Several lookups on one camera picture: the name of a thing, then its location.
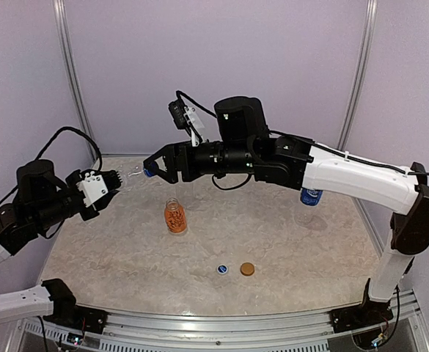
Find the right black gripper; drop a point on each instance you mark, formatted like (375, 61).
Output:
(173, 150)

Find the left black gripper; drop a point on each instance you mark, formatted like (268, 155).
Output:
(93, 212)

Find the Pepsi bottle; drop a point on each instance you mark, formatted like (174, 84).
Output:
(131, 177)

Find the orange juice bottle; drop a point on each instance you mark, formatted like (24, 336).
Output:
(175, 217)

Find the gold bottle cap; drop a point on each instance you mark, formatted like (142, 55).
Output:
(247, 269)

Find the blue Pepsi bottle cap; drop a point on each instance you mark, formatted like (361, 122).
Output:
(147, 173)

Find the clear plastic bottle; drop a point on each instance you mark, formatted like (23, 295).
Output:
(184, 193)

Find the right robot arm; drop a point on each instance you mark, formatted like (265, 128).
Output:
(247, 146)

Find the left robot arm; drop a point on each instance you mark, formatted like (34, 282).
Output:
(43, 201)

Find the blue label water bottle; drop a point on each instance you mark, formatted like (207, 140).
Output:
(307, 206)

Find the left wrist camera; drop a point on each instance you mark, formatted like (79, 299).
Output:
(95, 185)

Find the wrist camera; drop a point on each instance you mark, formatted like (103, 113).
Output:
(186, 119)
(95, 185)

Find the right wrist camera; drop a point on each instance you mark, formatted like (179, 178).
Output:
(186, 119)

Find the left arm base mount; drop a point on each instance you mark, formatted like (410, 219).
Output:
(66, 312)

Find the aluminium front rail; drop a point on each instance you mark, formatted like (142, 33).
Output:
(300, 331)

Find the left aluminium post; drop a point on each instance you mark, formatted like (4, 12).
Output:
(70, 67)

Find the aluminium post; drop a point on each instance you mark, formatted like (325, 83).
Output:
(360, 73)
(70, 67)

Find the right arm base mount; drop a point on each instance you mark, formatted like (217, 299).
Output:
(364, 314)

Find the right aluminium post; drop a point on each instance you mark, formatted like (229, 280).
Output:
(360, 73)

